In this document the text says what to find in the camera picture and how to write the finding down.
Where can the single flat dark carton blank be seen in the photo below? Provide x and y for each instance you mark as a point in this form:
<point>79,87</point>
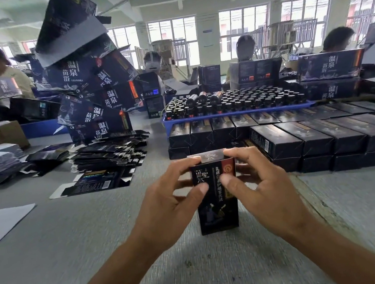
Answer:
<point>100,181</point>

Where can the heap of folded dark blanks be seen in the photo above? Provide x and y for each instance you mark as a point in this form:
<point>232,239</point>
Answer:
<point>51,157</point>

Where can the person's left forearm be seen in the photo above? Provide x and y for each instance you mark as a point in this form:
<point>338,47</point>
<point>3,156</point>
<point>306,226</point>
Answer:
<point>102,283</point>

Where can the white paper sheet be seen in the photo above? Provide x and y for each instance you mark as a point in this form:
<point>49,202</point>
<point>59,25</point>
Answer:
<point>0,226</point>

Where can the person's right middle finger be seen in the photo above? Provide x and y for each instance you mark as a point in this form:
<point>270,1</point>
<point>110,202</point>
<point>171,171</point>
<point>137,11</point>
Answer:
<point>245,172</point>

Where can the wide dark open carton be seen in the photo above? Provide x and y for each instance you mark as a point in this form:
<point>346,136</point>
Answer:
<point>255,72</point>

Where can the small dark printed carton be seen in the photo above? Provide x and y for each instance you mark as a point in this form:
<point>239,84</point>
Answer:
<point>218,211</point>

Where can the person's left thumb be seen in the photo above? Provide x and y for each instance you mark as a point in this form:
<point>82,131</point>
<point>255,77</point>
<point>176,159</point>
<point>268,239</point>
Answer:
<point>193,197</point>

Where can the lying dark bottle copper band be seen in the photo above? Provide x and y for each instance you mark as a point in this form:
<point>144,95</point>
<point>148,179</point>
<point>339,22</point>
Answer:
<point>202,96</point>
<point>216,97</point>
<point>191,100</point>

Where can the black open tray box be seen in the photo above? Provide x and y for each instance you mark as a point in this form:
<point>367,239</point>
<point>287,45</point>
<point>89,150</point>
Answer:
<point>35,109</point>

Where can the person's left hand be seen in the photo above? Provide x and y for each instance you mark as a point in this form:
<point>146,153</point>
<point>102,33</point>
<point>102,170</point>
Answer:
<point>163,211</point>

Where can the metal frame racks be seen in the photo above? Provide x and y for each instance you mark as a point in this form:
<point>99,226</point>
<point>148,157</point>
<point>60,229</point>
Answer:
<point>284,38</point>

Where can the blue plastic tray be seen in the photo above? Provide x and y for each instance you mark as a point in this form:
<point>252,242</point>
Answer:
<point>168,123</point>

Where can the tower of large dark cartons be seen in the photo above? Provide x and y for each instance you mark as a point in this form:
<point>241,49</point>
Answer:
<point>90,73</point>

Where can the stack of dark cartons blue label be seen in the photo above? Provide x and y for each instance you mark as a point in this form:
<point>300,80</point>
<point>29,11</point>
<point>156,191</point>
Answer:
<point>152,93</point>

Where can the person's right hand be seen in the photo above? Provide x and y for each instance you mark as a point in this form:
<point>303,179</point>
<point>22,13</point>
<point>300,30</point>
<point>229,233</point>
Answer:
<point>270,201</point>

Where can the group of standing dark bottles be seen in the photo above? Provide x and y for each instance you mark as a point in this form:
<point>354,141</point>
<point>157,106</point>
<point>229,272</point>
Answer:
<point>254,99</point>

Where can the pile of flat carton blanks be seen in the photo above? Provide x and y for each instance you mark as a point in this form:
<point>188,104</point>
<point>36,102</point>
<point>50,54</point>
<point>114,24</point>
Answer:
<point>110,153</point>

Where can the person's right thumb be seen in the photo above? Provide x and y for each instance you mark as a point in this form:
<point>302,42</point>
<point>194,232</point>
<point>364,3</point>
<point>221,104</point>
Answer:
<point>234,187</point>

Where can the window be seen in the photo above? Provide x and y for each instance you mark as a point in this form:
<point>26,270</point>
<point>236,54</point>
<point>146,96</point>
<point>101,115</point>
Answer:
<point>174,32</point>
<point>367,5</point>
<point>228,29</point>
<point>306,9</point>
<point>124,42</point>

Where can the blue plastic crate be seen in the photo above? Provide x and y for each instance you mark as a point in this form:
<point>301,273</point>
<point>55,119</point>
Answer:
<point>42,129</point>

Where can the rows of closed dark boxes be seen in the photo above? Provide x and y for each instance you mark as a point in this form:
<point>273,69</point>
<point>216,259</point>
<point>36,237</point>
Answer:
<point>310,138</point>

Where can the upright dark carton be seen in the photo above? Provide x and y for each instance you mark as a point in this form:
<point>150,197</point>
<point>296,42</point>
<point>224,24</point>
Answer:
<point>210,76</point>

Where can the person's right forearm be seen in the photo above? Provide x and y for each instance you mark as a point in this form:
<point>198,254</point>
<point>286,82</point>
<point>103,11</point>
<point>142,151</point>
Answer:
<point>341,257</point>

